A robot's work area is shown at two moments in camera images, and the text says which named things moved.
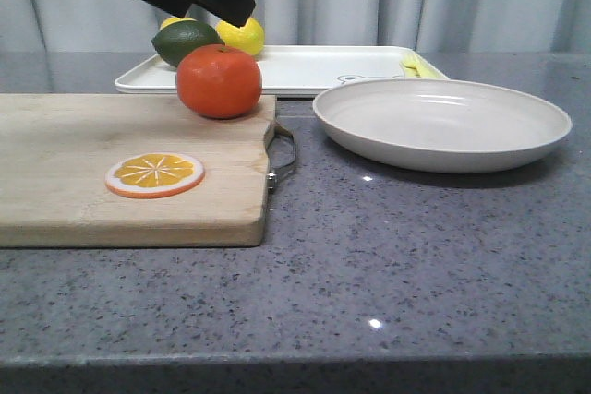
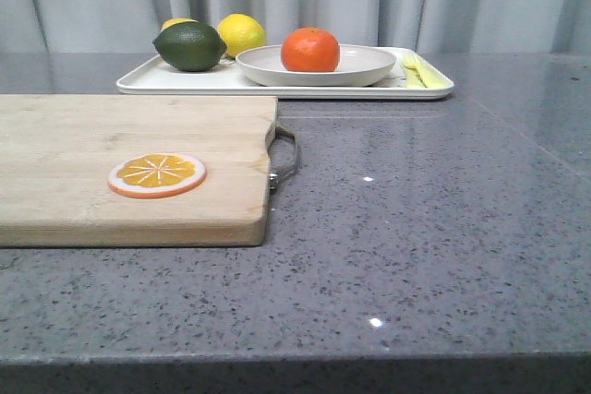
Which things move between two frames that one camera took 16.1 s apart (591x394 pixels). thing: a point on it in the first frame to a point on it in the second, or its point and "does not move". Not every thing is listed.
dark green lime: [175, 39] does not move
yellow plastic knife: [427, 69] does not move
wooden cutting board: [56, 149] does not move
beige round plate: [438, 125] to [357, 65]
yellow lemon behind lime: [174, 19] does not move
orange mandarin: [219, 81] to [310, 49]
